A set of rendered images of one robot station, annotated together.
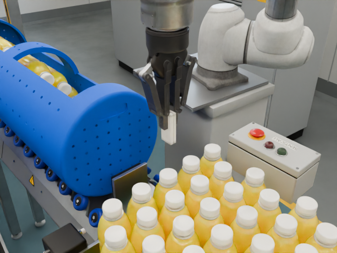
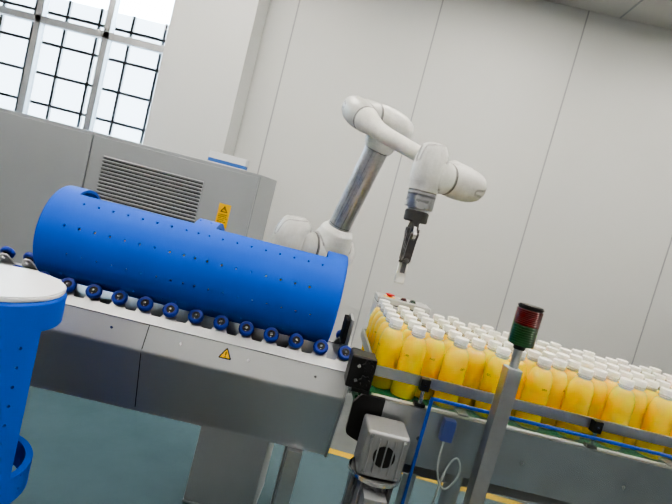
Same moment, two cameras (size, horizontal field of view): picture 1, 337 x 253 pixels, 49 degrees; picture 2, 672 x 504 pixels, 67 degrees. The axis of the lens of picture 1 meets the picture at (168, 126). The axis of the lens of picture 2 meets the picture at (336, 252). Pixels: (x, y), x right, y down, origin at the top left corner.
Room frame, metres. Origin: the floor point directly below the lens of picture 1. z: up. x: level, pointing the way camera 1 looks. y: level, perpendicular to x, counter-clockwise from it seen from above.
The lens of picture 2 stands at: (-0.21, 1.37, 1.37)
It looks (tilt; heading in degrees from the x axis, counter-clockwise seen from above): 5 degrees down; 309
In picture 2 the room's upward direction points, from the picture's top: 15 degrees clockwise
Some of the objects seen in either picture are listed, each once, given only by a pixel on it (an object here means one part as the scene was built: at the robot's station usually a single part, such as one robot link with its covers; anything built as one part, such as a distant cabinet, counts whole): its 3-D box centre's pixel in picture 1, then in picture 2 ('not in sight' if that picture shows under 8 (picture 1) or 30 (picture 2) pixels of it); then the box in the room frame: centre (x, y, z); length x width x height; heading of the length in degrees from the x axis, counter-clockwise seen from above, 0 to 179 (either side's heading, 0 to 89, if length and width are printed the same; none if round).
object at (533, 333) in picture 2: not in sight; (522, 334); (0.18, 0.11, 1.18); 0.06 x 0.06 x 0.05
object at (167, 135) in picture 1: (167, 127); (401, 272); (0.62, 0.00, 1.22); 0.03 x 0.01 x 0.07; 41
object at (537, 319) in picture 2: not in sight; (528, 317); (0.18, 0.11, 1.23); 0.06 x 0.06 x 0.04
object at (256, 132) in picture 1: (257, 133); not in sight; (0.78, -0.22, 1.11); 0.04 x 0.04 x 0.01
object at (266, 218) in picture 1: (262, 232); not in sight; (0.56, -0.20, 0.99); 0.07 x 0.07 x 0.19
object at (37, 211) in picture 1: (29, 181); not in sight; (1.53, 0.75, 0.31); 0.06 x 0.06 x 0.63; 42
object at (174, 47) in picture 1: (167, 50); (413, 224); (0.63, 0.00, 1.38); 0.08 x 0.07 x 0.09; 131
